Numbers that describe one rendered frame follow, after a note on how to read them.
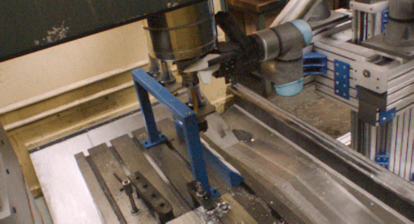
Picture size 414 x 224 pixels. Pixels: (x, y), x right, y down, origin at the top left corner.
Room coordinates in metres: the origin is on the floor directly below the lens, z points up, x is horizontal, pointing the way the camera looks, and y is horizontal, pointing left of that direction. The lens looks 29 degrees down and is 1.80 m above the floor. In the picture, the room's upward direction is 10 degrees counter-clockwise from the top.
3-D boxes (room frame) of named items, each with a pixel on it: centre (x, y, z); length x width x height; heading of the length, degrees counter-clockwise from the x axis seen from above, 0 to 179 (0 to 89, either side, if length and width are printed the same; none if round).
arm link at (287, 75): (1.01, -0.22, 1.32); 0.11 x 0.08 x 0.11; 28
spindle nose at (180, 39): (0.88, 0.03, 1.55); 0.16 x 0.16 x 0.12
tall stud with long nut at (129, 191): (1.05, 0.29, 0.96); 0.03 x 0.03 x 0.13
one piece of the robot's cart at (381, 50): (1.45, -0.80, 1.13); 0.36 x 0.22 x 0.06; 114
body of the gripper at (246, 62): (0.93, -0.09, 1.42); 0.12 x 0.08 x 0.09; 114
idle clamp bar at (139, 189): (1.06, 0.23, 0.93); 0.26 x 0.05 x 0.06; 29
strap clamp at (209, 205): (0.96, 0.06, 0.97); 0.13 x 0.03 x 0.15; 24
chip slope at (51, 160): (1.48, 0.28, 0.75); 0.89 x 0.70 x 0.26; 114
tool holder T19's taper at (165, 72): (1.33, 0.12, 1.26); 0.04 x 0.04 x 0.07
